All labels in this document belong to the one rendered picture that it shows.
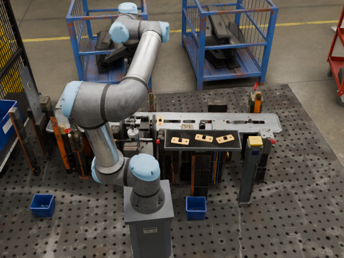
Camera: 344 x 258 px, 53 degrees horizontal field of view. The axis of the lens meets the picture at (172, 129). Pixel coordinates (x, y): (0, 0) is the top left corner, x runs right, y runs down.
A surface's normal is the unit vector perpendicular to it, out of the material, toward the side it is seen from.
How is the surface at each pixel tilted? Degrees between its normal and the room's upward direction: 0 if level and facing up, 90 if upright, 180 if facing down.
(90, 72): 0
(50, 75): 0
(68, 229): 0
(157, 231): 90
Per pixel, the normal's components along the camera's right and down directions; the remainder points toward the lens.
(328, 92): -0.01, -0.76
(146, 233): 0.11, 0.65
